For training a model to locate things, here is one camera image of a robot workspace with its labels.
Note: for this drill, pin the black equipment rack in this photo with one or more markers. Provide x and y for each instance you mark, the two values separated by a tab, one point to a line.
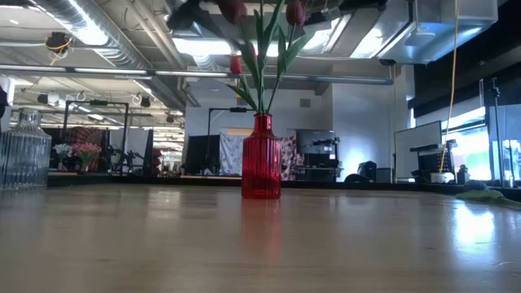
431	160

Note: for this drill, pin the dark purple artificial tulip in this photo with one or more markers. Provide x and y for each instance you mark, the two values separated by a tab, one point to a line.
484	196

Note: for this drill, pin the grey patterned cloth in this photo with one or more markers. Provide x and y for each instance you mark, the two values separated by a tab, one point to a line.
231	154

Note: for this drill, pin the black office chair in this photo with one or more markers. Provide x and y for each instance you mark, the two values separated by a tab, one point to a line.
366	171

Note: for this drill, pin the black screen panel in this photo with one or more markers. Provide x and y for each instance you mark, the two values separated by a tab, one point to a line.
197	154

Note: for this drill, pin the silver box ventilation duct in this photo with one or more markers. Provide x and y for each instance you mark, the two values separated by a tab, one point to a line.
427	28

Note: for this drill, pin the red artificial tulip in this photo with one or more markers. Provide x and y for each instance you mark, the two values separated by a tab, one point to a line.
236	64

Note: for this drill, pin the white whiteboard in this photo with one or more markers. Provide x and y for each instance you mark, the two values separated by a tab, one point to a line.
417	148

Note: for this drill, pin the black monitor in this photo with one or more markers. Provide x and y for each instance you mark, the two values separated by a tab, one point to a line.
315	141

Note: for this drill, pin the silver ribbed ventilation duct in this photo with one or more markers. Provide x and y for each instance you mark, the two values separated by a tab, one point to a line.
102	36

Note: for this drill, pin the grey ceiling pipe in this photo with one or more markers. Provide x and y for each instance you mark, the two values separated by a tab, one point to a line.
122	71

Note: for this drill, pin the clear ribbed glass vase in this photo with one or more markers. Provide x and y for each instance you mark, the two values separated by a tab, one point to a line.
24	154

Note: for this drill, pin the white flower bouquet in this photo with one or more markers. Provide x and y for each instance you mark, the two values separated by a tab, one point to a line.
62	150

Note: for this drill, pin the white curtain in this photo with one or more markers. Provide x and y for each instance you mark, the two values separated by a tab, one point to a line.
134	146

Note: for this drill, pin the red ribbed glass vase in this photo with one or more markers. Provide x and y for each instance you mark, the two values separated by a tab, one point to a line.
261	163

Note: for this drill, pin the maroon artificial tulip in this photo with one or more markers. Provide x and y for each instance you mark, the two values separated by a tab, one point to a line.
234	10
296	12

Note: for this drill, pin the pink flower bouquet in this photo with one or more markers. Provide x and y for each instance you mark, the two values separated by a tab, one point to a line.
86	149

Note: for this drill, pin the black gantry frame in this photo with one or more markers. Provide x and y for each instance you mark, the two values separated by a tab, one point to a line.
125	134
209	138

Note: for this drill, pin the pink dotted cloth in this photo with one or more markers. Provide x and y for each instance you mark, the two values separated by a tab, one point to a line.
290	156

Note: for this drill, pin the black aluminium table frame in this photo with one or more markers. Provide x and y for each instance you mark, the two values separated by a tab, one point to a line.
163	181

